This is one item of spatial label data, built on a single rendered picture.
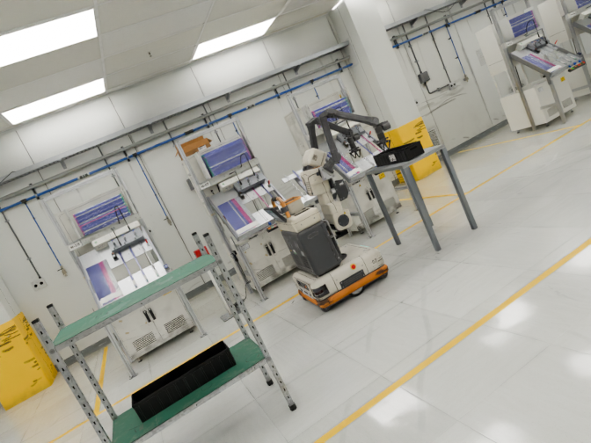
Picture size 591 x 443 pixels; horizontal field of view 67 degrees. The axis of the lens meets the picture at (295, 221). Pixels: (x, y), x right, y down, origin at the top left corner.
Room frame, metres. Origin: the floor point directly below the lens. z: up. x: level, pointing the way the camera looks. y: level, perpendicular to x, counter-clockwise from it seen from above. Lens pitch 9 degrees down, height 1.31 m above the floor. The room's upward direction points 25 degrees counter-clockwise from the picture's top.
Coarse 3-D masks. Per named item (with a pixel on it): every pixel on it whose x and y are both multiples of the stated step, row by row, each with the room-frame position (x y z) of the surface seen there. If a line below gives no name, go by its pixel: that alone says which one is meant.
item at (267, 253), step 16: (240, 240) 5.00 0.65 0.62; (256, 240) 4.92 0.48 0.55; (272, 240) 4.98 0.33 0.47; (240, 256) 4.86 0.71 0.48; (256, 256) 4.90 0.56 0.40; (272, 256) 4.95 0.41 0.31; (288, 256) 5.01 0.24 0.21; (256, 272) 4.87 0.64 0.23; (272, 272) 4.92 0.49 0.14; (256, 288) 4.84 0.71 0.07
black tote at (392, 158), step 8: (408, 144) 3.95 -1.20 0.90; (416, 144) 3.77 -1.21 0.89; (384, 152) 4.31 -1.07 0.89; (392, 152) 3.92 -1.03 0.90; (400, 152) 3.80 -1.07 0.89; (408, 152) 3.74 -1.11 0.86; (416, 152) 3.76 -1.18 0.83; (424, 152) 3.78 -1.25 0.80; (376, 160) 4.24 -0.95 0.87; (384, 160) 4.10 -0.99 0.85; (392, 160) 3.97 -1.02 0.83; (400, 160) 3.85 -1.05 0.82; (408, 160) 3.74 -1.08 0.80
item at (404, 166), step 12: (444, 144) 3.76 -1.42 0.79; (420, 156) 3.69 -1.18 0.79; (444, 156) 3.76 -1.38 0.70; (384, 168) 3.96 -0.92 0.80; (396, 168) 3.74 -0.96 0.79; (408, 168) 4.39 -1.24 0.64; (372, 180) 4.29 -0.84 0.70; (408, 180) 3.64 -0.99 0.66; (456, 180) 3.75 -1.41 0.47; (456, 192) 3.78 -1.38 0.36; (420, 204) 3.65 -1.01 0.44; (468, 204) 3.76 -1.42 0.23; (384, 216) 4.30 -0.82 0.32; (468, 216) 3.76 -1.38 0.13; (432, 228) 3.65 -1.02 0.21; (396, 240) 4.28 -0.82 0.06; (432, 240) 3.66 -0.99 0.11
